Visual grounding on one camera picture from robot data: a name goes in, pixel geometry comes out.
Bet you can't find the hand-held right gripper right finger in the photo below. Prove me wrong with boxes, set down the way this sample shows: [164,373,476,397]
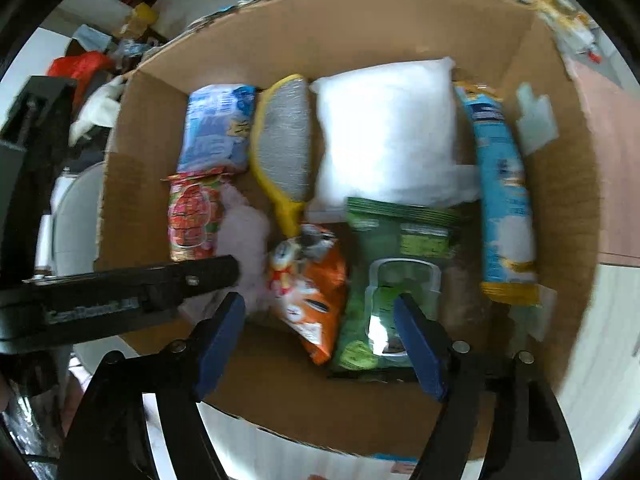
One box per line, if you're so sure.
[392,294,583,480]

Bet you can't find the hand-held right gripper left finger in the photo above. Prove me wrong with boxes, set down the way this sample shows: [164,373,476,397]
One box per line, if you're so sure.
[57,292,247,480]

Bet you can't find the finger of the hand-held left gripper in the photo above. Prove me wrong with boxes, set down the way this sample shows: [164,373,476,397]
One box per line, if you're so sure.
[145,255,241,311]

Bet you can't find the red snack packet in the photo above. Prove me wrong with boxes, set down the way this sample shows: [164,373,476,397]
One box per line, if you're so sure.
[166,171,233,263]

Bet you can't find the pink cloth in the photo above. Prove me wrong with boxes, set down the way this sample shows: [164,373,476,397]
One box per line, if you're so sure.
[182,191,273,318]

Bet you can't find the orange snack packet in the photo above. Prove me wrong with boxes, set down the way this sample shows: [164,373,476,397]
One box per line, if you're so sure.
[265,224,348,366]

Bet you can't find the green wet wipes pack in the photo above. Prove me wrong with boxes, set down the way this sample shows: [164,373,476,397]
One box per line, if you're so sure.
[327,197,463,381]

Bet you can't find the blue tissue pack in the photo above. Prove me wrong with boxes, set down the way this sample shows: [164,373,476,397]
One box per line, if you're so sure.
[176,84,258,173]

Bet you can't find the yellow scrubber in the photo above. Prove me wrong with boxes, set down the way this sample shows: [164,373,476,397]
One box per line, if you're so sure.
[250,74,313,237]

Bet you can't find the blue and yellow packet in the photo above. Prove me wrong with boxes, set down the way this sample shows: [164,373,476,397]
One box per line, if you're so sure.
[452,82,543,307]

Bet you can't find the white stuffing bag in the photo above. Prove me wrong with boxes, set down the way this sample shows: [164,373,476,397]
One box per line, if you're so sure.
[306,56,481,221]

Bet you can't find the large cardboard box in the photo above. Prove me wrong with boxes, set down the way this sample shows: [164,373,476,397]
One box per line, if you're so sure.
[95,0,601,461]

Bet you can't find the red plastic bag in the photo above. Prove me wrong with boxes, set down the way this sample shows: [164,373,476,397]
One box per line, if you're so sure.
[47,52,116,91]

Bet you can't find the light blue cloth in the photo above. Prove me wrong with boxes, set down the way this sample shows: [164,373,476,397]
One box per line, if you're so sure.
[75,25,113,53]

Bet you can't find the striped tablecloth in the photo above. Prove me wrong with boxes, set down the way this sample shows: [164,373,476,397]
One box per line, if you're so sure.
[142,255,640,480]

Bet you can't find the pink table mat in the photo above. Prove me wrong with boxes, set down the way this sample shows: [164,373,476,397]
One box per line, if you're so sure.
[565,55,640,261]

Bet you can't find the yellow plastic bag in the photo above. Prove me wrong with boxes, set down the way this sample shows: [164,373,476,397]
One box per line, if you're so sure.
[520,0,598,56]

